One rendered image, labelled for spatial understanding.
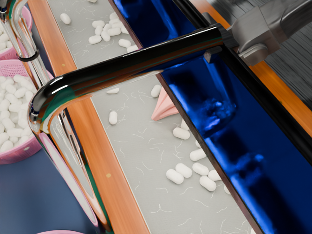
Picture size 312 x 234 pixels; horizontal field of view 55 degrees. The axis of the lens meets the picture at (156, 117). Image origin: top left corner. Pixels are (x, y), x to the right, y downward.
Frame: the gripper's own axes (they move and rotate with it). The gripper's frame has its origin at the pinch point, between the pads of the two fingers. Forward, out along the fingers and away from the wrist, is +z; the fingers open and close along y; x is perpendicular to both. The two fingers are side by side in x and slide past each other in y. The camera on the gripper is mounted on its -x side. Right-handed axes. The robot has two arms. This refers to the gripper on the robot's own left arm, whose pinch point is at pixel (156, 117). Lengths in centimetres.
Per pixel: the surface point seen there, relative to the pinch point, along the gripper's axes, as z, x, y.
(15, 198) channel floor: 30.5, -15.1, 0.9
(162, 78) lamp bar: -14.6, -26.8, 14.7
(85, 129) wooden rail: 10.7, -10.2, -2.9
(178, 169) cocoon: 1.0, -0.8, 12.9
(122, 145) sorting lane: 7.9, -4.5, 2.4
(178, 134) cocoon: -1.8, 1.6, 6.0
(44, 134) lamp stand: -6.8, -36.6, 18.0
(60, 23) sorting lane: 8.8, -5.4, -41.7
